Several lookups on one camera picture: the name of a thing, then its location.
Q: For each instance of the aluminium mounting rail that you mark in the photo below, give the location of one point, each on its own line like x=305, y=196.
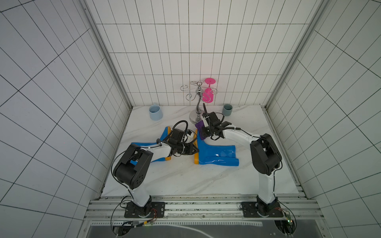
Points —
x=203, y=208

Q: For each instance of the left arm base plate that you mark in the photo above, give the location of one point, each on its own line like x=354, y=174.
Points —
x=144, y=209

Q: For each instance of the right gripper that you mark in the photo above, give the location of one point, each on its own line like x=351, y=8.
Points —
x=209, y=126

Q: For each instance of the grey-green mug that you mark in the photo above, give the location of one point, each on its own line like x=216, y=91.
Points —
x=227, y=110

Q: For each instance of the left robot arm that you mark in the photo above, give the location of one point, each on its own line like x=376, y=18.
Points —
x=132, y=168

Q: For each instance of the light blue mug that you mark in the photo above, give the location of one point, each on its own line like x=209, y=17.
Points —
x=155, y=112

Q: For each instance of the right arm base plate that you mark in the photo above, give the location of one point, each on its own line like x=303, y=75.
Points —
x=261, y=210

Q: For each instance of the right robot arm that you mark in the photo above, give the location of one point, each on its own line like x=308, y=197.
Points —
x=266, y=157

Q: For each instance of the purple cloth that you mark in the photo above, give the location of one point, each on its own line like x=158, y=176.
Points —
x=202, y=130

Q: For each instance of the chrome glass holder stand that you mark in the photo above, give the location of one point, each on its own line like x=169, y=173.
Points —
x=195, y=91

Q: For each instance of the pink wine glass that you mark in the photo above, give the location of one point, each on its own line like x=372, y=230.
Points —
x=208, y=94

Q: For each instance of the blue rubber boot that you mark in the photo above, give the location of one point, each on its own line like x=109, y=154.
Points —
x=165, y=133
x=222, y=155

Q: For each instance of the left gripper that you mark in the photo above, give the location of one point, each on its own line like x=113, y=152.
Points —
x=191, y=146

